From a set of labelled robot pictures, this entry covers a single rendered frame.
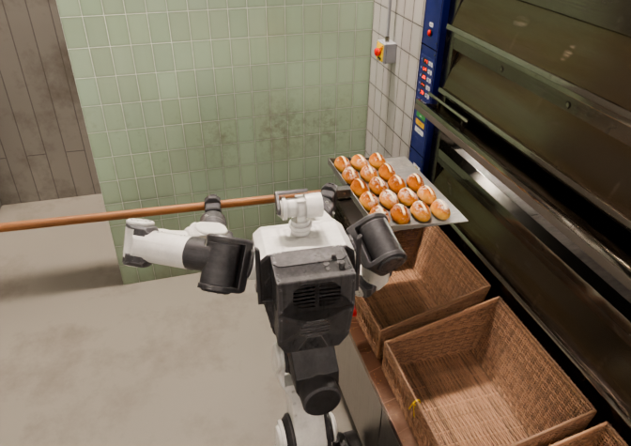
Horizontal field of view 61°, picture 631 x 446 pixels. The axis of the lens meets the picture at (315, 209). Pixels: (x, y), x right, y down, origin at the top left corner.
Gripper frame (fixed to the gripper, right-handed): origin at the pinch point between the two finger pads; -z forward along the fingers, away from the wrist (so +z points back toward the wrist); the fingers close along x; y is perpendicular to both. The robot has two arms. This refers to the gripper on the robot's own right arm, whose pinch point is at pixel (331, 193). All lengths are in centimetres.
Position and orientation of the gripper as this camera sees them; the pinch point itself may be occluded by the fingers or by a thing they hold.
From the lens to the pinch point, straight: 202.7
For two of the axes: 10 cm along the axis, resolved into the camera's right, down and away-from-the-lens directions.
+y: 9.5, 2.0, -2.6
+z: -3.2, 4.7, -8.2
